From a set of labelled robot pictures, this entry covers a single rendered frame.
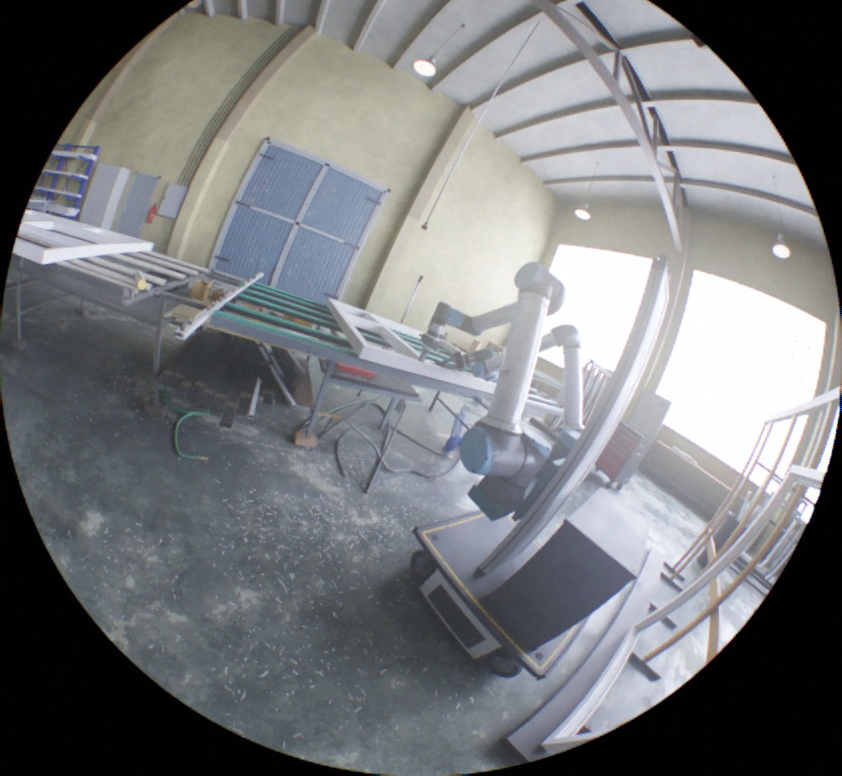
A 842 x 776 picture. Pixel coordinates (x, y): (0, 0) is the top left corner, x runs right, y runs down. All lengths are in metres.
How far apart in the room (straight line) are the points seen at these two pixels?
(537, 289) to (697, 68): 7.45
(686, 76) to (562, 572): 8.18
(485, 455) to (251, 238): 7.62
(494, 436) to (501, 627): 0.82
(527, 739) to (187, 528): 1.71
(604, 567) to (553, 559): 0.18
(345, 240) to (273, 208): 2.27
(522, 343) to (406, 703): 1.44
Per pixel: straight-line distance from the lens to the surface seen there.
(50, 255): 1.98
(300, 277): 7.76
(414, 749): 1.35
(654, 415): 8.19
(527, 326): 0.88
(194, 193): 8.22
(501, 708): 1.54
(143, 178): 9.70
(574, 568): 1.02
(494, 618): 1.25
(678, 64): 7.87
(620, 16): 7.51
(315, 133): 8.61
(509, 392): 0.84
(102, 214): 9.77
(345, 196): 8.01
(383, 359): 1.42
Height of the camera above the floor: 1.24
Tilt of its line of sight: 10 degrees down
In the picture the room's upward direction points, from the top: 24 degrees clockwise
